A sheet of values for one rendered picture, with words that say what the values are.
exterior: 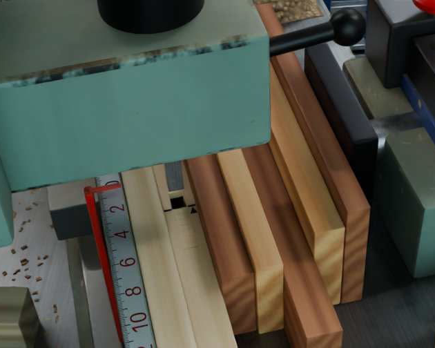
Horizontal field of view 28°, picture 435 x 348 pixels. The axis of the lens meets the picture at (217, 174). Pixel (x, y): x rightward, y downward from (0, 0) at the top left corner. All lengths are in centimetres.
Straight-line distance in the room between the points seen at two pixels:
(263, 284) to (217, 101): 10
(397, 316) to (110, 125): 20
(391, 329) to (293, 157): 11
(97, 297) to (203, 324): 19
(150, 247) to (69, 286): 19
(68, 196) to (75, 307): 8
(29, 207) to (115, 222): 25
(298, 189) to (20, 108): 16
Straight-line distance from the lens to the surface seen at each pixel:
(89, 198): 50
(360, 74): 56
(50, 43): 42
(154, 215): 49
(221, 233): 47
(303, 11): 72
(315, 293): 45
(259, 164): 52
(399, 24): 52
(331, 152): 48
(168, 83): 41
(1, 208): 40
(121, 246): 47
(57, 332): 64
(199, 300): 46
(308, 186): 48
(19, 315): 60
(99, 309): 62
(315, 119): 50
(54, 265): 68
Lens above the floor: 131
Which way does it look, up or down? 44 degrees down
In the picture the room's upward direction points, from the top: 5 degrees counter-clockwise
